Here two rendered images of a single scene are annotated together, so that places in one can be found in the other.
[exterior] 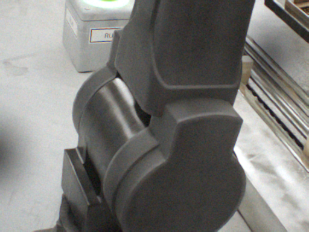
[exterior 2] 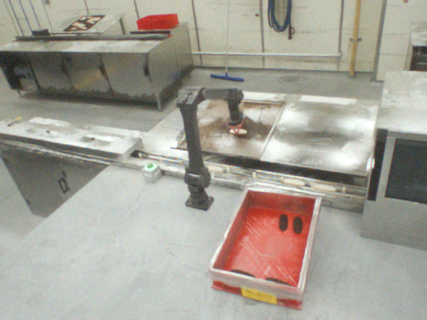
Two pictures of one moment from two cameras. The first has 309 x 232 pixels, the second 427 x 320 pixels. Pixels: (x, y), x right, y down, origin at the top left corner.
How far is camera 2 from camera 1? 1.21 m
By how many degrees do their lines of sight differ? 29
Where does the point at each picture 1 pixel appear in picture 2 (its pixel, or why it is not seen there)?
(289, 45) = (178, 152)
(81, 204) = (196, 189)
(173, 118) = (203, 171)
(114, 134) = (195, 178)
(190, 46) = (200, 163)
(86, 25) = (153, 173)
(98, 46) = (156, 176)
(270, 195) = not seen: hidden behind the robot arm
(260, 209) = not seen: hidden behind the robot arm
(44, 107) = (159, 191)
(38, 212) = (180, 202)
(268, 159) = not seen: hidden behind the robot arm
